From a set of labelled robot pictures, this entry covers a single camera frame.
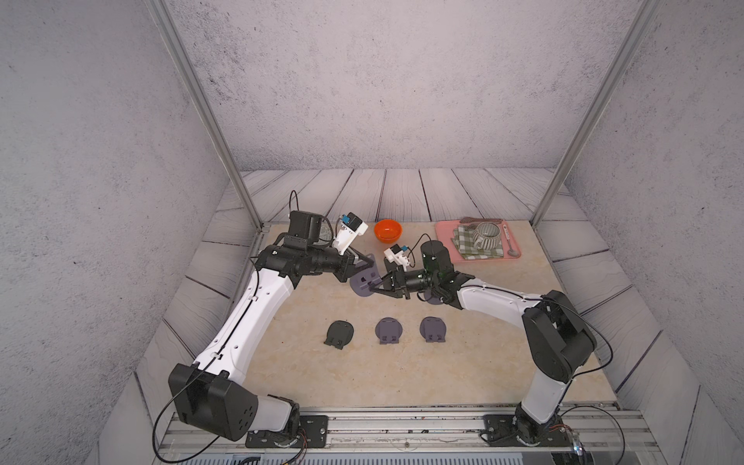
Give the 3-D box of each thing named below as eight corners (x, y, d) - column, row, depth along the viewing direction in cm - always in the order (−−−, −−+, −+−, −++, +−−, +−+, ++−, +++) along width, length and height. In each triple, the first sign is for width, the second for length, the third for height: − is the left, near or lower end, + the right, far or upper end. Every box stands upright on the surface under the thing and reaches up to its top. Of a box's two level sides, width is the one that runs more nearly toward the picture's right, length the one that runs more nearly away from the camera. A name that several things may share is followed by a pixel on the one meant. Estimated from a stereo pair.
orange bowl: (374, 243, 114) (374, 239, 112) (374, 223, 121) (374, 219, 120) (402, 243, 114) (403, 239, 112) (401, 223, 121) (401, 219, 120)
